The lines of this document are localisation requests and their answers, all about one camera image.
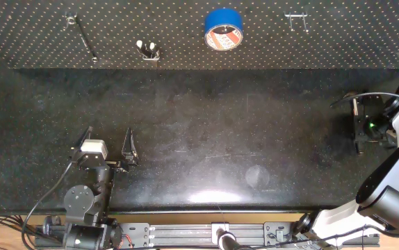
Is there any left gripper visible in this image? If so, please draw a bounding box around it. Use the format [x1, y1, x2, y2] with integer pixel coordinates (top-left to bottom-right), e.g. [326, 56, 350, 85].
[70, 126, 139, 174]

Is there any roll of blue tape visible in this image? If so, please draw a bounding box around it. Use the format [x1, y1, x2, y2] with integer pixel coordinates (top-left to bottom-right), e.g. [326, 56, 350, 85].
[204, 8, 245, 52]

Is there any hammer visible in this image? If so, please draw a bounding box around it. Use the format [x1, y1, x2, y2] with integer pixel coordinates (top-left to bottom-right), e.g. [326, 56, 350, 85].
[341, 91, 364, 156]

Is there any black pegboard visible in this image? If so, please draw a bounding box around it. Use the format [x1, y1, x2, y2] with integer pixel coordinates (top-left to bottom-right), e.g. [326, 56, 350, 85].
[0, 0, 399, 70]

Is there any wrench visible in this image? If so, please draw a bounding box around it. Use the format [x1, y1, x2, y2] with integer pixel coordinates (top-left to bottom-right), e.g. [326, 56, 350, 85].
[65, 13, 99, 64]

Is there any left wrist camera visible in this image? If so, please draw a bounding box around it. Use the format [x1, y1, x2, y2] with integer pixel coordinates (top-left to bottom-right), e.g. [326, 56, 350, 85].
[80, 139, 109, 160]

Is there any mounting rail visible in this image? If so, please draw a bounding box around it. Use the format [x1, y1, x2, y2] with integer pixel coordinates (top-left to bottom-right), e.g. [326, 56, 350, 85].
[34, 214, 381, 250]

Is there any black cable bundle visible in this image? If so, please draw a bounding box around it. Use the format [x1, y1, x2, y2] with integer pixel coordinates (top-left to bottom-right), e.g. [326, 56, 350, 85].
[0, 214, 47, 250]

